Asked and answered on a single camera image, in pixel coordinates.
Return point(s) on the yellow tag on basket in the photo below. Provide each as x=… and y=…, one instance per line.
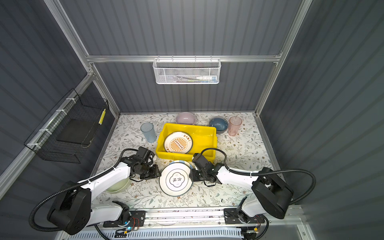
x=102, y=116

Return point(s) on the white wire mesh basket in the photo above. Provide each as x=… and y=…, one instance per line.
x=183, y=71

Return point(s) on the yellow plastic bin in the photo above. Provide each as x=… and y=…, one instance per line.
x=204, y=138

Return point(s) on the light green bowl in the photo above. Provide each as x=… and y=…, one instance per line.
x=119, y=186

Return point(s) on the dark blue bowl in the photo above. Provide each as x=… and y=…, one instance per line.
x=220, y=124

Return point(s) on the white marker in basket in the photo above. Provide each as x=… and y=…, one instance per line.
x=207, y=79

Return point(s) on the orange sunburst plate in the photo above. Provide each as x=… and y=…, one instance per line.
x=178, y=142

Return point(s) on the floral table mat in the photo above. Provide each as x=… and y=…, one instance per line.
x=245, y=151

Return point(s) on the black wire basket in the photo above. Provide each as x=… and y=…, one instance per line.
x=69, y=132

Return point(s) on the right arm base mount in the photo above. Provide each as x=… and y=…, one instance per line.
x=233, y=216

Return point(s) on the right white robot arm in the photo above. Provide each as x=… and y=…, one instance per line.
x=271, y=194

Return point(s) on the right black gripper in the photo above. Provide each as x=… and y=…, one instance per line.
x=193, y=176

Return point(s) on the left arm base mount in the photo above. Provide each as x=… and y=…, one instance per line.
x=128, y=219

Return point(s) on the white plate black emblem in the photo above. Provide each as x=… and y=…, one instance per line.
x=175, y=179

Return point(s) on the blue white striped plate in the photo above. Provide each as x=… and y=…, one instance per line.
x=189, y=164

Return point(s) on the blue plastic cup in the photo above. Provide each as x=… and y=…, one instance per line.
x=149, y=133

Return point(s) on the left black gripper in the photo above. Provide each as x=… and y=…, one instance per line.
x=155, y=173

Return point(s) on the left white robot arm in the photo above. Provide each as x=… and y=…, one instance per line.
x=72, y=210

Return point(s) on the purple bowl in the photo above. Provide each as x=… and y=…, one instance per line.
x=186, y=118

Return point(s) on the pink plastic cup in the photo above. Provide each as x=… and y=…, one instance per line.
x=235, y=123

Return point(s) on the aluminium front rail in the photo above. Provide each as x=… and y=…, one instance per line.
x=195, y=218

